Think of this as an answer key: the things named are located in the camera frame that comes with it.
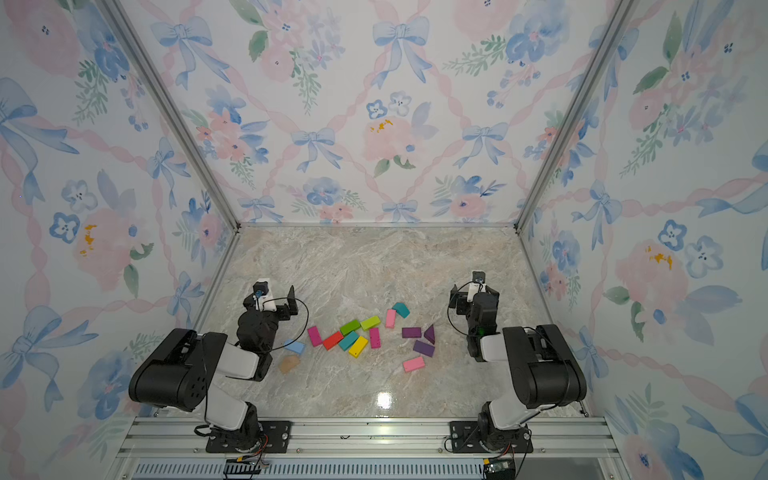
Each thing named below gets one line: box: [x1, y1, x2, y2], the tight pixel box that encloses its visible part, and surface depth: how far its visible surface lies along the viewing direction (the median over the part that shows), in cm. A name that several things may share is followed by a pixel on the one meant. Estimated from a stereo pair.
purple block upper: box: [402, 327, 422, 338], surface depth 94 cm
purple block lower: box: [413, 340, 435, 357], surface depth 91 cm
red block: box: [323, 331, 344, 351], surface depth 92 cm
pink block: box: [403, 356, 425, 372], surface depth 88 cm
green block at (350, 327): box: [340, 320, 361, 336], surface depth 95 cm
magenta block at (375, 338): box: [370, 327, 381, 349], surface depth 92 cm
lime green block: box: [360, 316, 381, 331], surface depth 95 cm
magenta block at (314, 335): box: [308, 326, 323, 347], surface depth 92 cm
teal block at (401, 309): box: [392, 302, 410, 319], surface depth 98 cm
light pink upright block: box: [385, 309, 397, 329], surface depth 97 cm
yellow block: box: [348, 336, 369, 359], surface depth 90 cm
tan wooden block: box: [281, 355, 300, 374], surface depth 87 cm
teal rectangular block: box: [338, 331, 359, 351], surface depth 92 cm
